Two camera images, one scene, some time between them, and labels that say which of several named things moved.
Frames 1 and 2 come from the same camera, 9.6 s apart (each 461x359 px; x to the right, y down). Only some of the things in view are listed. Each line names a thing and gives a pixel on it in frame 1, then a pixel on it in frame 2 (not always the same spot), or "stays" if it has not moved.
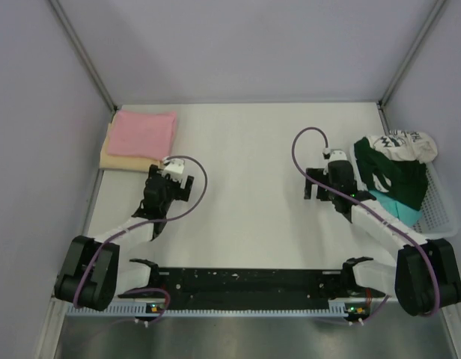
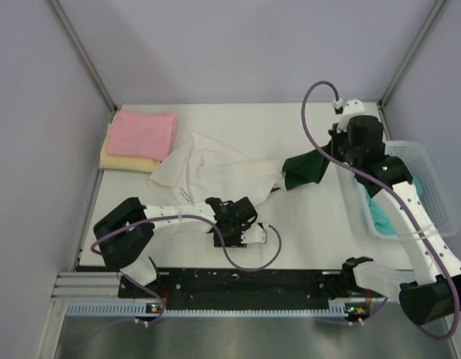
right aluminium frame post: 419,37 stays
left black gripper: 181,193 → 236,240
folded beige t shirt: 120,162 stays
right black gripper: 315,172 → 335,137
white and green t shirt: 394,162 → 208,169
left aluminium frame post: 83,54 stays
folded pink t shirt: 142,134 stays
